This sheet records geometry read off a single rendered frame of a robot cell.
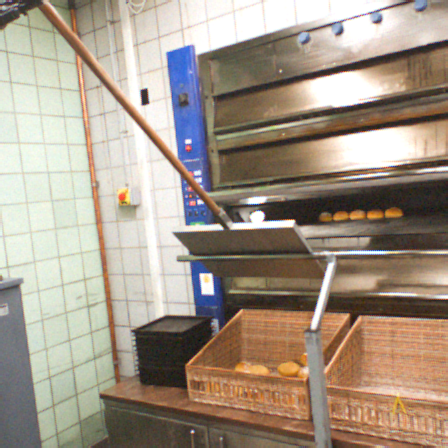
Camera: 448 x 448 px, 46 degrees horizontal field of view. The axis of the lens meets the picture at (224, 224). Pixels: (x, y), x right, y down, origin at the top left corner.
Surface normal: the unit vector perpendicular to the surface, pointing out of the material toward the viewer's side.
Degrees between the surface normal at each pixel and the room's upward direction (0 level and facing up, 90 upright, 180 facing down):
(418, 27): 90
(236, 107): 70
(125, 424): 90
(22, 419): 90
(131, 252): 90
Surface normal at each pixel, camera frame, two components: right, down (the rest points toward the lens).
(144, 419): -0.56, 0.11
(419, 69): -0.57, -0.23
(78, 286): 0.82, -0.05
